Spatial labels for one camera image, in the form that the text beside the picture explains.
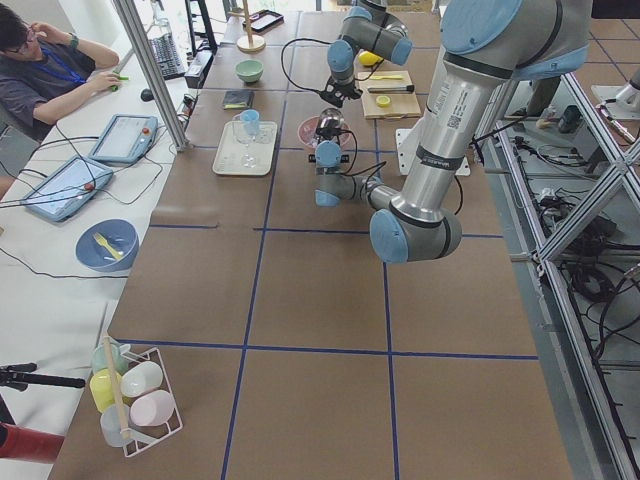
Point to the black keyboard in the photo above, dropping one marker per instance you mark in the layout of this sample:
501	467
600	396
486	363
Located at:
167	57

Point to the light blue plastic cup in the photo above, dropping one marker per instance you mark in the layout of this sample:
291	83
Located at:
250	120

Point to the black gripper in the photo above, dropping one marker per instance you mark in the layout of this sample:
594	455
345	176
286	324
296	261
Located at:
343	92
327	132

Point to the dark grey folded cloth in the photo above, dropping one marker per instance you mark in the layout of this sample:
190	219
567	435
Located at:
238	99

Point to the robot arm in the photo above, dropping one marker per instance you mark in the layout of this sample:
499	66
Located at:
483	45
366	27

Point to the teach pendant tablet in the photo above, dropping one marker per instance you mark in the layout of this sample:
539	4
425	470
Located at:
63	193
125	140

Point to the pink cup in rack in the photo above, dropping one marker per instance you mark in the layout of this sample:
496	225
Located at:
152	409

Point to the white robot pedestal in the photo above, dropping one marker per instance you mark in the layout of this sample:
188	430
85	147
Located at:
406	144

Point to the yellow cup in rack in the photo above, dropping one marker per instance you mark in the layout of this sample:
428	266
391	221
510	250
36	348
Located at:
101	390

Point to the clear cup in rack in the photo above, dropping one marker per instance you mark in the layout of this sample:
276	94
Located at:
111	428

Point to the blue bowl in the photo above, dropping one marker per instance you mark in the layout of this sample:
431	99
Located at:
121	234

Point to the green ceramic bowl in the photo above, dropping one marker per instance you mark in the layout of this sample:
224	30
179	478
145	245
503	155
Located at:
249	71

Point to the red object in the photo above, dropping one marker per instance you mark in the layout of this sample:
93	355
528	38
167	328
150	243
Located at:
29	445

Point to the metal ice scoop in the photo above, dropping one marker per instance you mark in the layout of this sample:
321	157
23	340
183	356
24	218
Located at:
330	119

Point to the green cup in rack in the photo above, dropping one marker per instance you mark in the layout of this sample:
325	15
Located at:
118	352

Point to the steel cylinder rod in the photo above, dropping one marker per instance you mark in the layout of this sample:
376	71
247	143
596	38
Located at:
404	89

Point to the far teach pendant tablet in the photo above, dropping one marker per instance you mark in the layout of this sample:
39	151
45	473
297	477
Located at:
125	140

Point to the lemon half slice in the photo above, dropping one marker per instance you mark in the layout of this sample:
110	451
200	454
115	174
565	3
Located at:
383	101

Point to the white cup in rack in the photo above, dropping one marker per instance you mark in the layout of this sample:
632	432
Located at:
141	379

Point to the seated person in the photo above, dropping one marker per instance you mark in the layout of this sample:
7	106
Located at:
47	74

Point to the white wire cup rack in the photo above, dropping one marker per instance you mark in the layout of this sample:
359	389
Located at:
134	398

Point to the cream bear tray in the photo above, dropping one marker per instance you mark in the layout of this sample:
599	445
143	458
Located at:
239	155

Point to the whole yellow lemon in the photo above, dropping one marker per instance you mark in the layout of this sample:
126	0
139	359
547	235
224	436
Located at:
369	59

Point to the near teach pendant tablet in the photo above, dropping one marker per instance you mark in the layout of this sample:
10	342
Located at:
63	193

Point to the black tripod leg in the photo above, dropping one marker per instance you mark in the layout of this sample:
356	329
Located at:
20	376

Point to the yellow plastic fork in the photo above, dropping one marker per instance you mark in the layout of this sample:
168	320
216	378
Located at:
102	241

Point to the clear wine glass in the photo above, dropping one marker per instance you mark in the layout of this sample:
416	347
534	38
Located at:
248	159

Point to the wooden rack handle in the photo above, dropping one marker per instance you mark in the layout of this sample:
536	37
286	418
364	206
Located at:
125	430

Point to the wooden cup stand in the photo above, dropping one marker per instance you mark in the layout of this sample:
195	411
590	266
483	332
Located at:
249	42

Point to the pink bowl of ice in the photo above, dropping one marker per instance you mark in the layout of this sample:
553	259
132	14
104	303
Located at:
306	134

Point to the yellow plastic knife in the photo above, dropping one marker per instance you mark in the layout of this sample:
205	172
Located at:
385	77

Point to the wooden cutting board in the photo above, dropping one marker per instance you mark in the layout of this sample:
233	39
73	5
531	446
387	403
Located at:
402	106

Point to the aluminium frame post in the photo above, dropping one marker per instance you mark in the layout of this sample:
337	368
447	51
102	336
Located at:
137	35

